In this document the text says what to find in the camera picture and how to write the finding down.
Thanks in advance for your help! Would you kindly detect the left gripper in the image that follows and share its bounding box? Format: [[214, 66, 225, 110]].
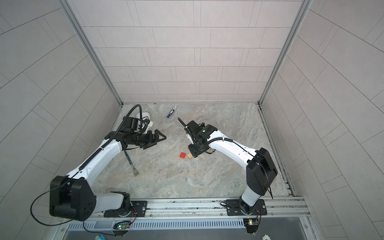
[[129, 129, 167, 148]]

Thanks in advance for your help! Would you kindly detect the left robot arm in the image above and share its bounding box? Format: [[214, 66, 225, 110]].
[[49, 117, 167, 221]]

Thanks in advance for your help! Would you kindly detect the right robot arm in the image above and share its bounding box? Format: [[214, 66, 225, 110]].
[[178, 118, 278, 216]]

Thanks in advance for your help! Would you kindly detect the blue whiteboard marker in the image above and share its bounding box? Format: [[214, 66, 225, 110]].
[[167, 106, 177, 118]]

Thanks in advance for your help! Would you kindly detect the metal fork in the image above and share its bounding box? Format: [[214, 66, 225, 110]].
[[123, 150, 140, 177]]

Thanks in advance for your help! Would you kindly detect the left controller board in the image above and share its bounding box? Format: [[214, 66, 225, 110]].
[[113, 221, 132, 231]]

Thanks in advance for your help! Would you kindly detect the controller board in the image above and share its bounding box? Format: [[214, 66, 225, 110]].
[[243, 219, 260, 234], [113, 221, 132, 231]]

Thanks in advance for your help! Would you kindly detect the right controller board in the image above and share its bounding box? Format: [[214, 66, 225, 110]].
[[243, 219, 260, 234]]

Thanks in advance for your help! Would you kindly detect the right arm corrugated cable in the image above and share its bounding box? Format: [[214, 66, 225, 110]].
[[176, 117, 259, 157]]

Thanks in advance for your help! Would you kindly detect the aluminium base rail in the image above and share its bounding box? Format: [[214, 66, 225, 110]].
[[86, 196, 311, 221]]

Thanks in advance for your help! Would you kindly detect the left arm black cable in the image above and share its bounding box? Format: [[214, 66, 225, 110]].
[[29, 104, 151, 238]]

